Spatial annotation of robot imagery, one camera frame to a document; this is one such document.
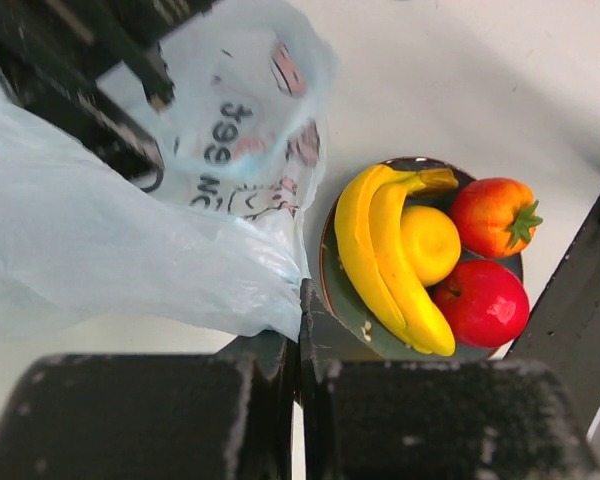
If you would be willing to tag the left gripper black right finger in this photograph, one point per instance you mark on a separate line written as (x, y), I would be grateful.
(324, 339)

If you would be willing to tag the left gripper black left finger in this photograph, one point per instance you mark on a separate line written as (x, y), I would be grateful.
(267, 349)

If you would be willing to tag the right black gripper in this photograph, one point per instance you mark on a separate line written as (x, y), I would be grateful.
(52, 54)

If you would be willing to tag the yellow fake banana bunch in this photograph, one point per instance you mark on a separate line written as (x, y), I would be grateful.
(368, 234)

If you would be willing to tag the yellow fake lemon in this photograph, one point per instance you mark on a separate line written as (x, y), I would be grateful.
(431, 242)

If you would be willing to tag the red fake apple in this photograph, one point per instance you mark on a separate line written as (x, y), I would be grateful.
(484, 303)

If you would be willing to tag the light blue plastic bag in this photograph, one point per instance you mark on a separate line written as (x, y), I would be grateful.
(219, 243)

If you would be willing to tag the orange fake persimmon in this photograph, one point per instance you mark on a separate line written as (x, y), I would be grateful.
(495, 217)

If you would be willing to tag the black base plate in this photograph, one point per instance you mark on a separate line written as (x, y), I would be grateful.
(564, 330)

